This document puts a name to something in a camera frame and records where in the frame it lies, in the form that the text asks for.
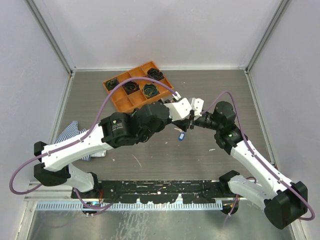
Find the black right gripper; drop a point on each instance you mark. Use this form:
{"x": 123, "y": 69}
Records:
{"x": 192, "y": 120}

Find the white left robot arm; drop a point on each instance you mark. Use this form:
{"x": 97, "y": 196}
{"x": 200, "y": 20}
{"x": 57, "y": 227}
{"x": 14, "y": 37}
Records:
{"x": 118, "y": 130}

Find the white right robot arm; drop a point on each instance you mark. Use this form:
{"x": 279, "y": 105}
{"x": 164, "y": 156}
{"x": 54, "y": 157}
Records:
{"x": 282, "y": 200}

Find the blue yellow rolled tie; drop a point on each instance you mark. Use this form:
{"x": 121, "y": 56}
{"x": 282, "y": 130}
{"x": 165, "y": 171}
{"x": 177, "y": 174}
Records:
{"x": 150, "y": 90}

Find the dark rolled tie far left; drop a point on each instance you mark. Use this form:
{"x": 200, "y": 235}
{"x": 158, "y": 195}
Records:
{"x": 111, "y": 84}

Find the blue striped cloth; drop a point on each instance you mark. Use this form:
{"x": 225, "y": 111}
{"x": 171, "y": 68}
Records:
{"x": 71, "y": 131}

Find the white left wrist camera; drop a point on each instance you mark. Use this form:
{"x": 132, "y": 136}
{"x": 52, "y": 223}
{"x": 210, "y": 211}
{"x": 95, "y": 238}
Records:
{"x": 179, "y": 110}

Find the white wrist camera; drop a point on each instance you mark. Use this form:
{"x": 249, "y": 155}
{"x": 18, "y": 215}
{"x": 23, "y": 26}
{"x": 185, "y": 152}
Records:
{"x": 197, "y": 106}
{"x": 179, "y": 110}

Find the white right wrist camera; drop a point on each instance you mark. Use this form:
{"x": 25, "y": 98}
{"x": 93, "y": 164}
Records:
{"x": 197, "y": 106}

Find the black mounting base plate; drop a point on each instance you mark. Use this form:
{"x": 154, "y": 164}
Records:
{"x": 160, "y": 191}

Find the slotted cable duct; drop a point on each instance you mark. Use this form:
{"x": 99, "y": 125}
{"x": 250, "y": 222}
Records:
{"x": 138, "y": 206}

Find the aluminium corner post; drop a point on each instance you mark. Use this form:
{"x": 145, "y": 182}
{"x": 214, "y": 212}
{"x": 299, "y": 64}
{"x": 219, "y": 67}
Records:
{"x": 279, "y": 12}

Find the left aluminium frame post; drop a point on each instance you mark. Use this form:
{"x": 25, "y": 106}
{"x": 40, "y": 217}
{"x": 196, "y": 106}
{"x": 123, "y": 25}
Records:
{"x": 43, "y": 17}

